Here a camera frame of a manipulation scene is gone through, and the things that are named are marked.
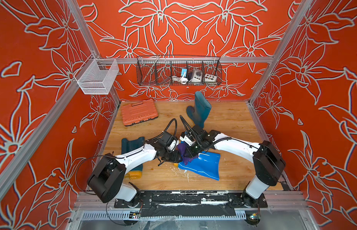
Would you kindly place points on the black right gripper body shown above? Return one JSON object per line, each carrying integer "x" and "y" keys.
{"x": 195, "y": 148}

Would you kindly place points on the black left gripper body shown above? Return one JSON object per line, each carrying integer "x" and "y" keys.
{"x": 171, "y": 156}

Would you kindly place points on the purple cloth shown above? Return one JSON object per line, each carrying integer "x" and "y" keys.
{"x": 186, "y": 154}

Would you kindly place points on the blue rubber boot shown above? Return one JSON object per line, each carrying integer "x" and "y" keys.
{"x": 206, "y": 164}

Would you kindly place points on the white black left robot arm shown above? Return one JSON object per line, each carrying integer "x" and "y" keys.
{"x": 106, "y": 180}

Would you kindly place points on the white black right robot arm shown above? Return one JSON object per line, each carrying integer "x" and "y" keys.
{"x": 267, "y": 161}

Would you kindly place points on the dark teal rubber boot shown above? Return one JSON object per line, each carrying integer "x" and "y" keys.
{"x": 135, "y": 166}

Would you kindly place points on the orange plastic tool case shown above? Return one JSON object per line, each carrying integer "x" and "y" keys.
{"x": 138, "y": 112}

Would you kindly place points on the white dotted box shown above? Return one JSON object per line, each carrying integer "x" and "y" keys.
{"x": 210, "y": 79}

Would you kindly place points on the white grey round device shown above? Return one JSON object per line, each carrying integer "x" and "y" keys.
{"x": 196, "y": 76}

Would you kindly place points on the blue white small box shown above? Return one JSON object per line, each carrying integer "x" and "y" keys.
{"x": 184, "y": 73}

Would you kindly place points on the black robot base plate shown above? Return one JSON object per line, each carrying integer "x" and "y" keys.
{"x": 233, "y": 199}

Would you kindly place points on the black wire wall basket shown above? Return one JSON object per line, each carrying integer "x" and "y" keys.
{"x": 165, "y": 70}

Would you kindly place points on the white wire mesh basket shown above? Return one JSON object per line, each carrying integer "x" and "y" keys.
{"x": 93, "y": 80}

